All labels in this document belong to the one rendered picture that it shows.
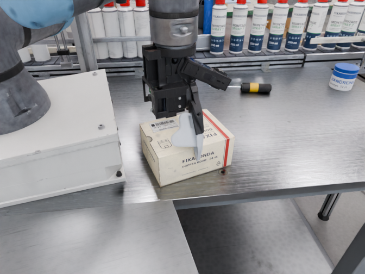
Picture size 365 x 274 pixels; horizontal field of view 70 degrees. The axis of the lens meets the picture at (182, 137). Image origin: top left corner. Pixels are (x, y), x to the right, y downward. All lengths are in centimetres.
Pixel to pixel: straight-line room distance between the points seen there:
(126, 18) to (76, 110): 49
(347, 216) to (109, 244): 149
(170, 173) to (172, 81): 17
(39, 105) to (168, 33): 29
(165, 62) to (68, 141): 21
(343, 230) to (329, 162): 106
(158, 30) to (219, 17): 60
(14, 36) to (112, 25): 48
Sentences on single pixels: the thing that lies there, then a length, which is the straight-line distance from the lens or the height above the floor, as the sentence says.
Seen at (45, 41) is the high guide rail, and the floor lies 96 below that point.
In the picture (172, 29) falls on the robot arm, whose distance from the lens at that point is 41.
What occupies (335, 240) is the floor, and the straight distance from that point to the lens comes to 163.
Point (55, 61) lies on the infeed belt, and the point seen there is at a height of 88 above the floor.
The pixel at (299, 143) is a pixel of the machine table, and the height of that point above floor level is 83.
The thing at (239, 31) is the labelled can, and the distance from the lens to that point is 103.
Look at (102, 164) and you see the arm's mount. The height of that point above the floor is 88.
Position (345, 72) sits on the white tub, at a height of 89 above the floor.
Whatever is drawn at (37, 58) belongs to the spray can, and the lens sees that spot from 108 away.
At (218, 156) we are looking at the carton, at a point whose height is 87.
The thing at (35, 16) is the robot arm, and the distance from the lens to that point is 35.
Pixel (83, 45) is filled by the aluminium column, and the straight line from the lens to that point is 87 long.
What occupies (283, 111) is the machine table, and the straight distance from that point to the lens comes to 80.
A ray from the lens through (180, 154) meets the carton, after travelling 48.
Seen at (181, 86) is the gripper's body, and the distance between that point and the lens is 44.
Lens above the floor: 121
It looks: 36 degrees down
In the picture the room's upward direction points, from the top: straight up
